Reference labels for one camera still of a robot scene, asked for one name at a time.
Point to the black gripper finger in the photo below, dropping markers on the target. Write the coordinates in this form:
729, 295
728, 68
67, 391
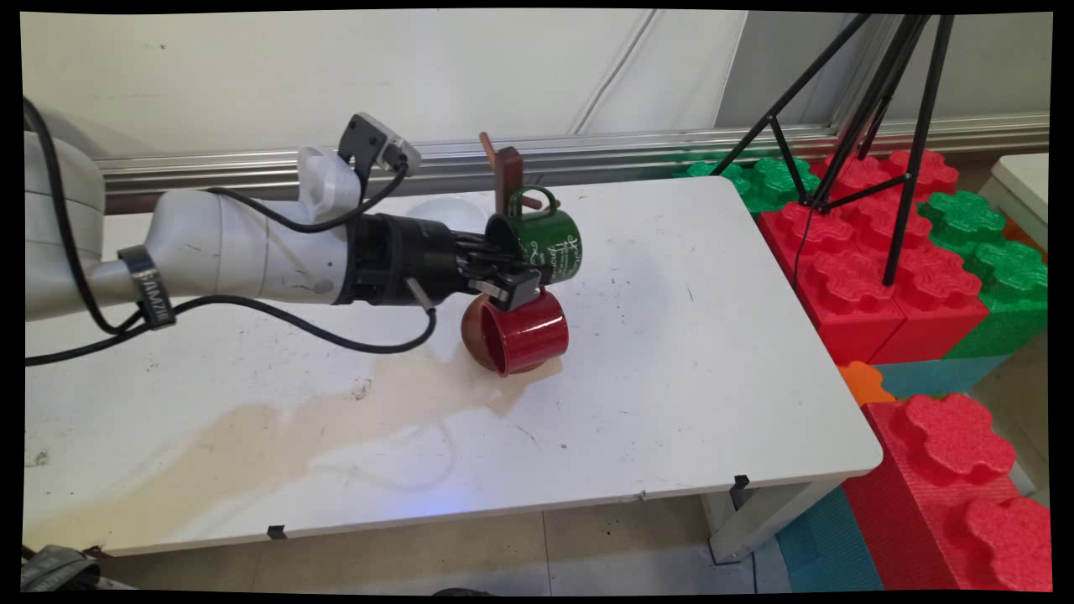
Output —
491, 250
512, 289

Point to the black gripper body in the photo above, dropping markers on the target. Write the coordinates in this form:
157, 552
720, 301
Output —
403, 260

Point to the green enamel mug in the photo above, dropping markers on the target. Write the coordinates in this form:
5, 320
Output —
550, 243

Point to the red enamel mug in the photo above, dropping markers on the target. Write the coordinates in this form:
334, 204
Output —
533, 331

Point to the white and blue bowl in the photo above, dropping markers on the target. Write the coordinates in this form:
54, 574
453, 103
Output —
445, 214

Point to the brown wooden mug tree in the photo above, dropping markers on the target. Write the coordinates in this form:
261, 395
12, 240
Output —
508, 172

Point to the black table edge clip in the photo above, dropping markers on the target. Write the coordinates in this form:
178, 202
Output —
95, 551
276, 532
740, 482

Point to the white table leg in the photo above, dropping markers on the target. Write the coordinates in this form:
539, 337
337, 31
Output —
755, 520

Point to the large red foam block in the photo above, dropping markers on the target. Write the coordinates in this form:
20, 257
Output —
847, 285

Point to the orange foam block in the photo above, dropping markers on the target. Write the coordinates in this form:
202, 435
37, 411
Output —
862, 382

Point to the blue foam block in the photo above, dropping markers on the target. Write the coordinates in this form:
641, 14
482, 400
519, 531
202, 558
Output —
826, 545

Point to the teal foam block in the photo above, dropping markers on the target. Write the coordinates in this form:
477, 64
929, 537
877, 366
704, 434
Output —
931, 377

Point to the black tripod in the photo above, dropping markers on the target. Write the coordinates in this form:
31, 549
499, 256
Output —
923, 126

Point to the tall red foam block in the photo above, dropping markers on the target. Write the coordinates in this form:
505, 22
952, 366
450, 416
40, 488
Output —
923, 503

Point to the dark grey bag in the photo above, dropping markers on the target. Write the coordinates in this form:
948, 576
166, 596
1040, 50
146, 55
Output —
54, 570

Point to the large green foam block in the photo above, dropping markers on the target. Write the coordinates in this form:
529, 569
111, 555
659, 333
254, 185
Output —
1007, 277

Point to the white side table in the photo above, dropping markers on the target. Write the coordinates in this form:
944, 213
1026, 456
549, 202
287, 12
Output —
1024, 180

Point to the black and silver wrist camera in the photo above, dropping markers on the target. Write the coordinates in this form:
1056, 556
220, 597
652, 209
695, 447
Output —
373, 138

